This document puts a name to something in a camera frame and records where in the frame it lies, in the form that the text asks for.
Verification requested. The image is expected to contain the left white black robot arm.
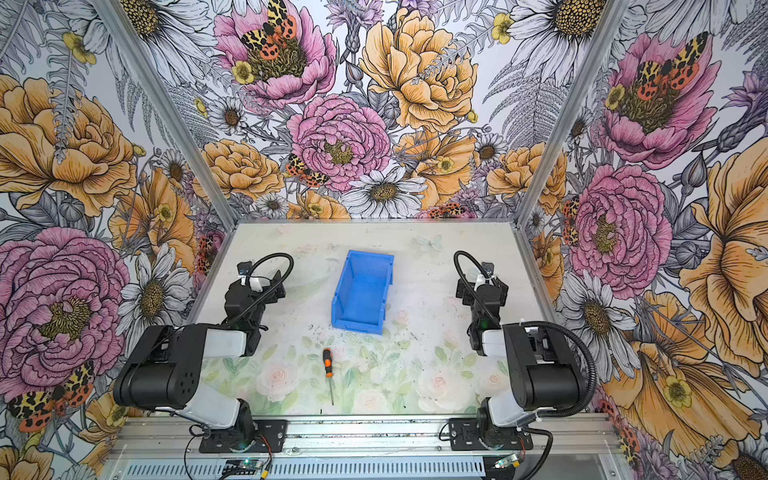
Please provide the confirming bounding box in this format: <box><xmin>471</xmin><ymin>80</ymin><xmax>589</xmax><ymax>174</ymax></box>
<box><xmin>113</xmin><ymin>252</ymin><xmax>294</xmax><ymax>451</ymax></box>

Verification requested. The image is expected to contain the left green circuit board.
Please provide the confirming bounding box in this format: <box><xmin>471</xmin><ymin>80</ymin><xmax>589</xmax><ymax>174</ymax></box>
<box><xmin>222</xmin><ymin>458</ymin><xmax>265</xmax><ymax>475</ymax></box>

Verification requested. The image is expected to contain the right black corrugated cable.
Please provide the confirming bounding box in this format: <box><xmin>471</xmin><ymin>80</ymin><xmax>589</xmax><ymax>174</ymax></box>
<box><xmin>452</xmin><ymin>250</ymin><xmax>598</xmax><ymax>419</ymax></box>

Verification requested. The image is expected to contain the orange black screwdriver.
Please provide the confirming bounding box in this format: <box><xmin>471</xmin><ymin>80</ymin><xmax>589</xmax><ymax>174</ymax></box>
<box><xmin>322</xmin><ymin>348</ymin><xmax>335</xmax><ymax>405</ymax></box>

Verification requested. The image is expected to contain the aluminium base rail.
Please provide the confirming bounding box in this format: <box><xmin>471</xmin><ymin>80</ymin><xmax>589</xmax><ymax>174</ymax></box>
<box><xmin>108</xmin><ymin>413</ymin><xmax>620</xmax><ymax>463</ymax></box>

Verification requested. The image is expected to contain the green circuit board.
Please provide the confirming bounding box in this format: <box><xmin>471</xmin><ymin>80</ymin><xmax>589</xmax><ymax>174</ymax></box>
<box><xmin>494</xmin><ymin>453</ymin><xmax>520</xmax><ymax>470</ymax></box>
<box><xmin>222</xmin><ymin>458</ymin><xmax>265</xmax><ymax>475</ymax></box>

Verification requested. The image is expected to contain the black mounting plate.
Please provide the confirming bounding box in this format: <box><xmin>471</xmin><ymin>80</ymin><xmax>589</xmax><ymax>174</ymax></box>
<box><xmin>444</xmin><ymin>418</ymin><xmax>533</xmax><ymax>452</ymax></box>
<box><xmin>198</xmin><ymin>419</ymin><xmax>289</xmax><ymax>454</ymax></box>

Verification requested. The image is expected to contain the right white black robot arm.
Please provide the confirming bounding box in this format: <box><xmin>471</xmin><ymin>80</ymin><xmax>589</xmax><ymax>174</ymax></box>
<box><xmin>448</xmin><ymin>263</ymin><xmax>597</xmax><ymax>451</ymax></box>

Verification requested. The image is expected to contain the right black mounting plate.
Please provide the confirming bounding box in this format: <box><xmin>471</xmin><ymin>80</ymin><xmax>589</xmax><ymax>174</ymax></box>
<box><xmin>444</xmin><ymin>418</ymin><xmax>533</xmax><ymax>452</ymax></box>

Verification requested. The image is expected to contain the blue plastic bin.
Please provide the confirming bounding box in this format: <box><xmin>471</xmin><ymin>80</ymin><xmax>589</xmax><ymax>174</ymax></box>
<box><xmin>331</xmin><ymin>250</ymin><xmax>394</xmax><ymax>335</ymax></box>

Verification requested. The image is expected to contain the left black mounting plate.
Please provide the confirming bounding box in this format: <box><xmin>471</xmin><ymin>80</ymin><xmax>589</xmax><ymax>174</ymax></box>
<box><xmin>198</xmin><ymin>419</ymin><xmax>289</xmax><ymax>454</ymax></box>

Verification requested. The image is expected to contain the right green circuit board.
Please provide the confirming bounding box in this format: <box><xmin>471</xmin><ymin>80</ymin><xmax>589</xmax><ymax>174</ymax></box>
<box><xmin>494</xmin><ymin>453</ymin><xmax>520</xmax><ymax>470</ymax></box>

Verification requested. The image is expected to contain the white vented cable duct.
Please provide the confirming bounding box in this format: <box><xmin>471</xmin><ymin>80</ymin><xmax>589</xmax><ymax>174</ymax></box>
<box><xmin>107</xmin><ymin>456</ymin><xmax>486</xmax><ymax>479</ymax></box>

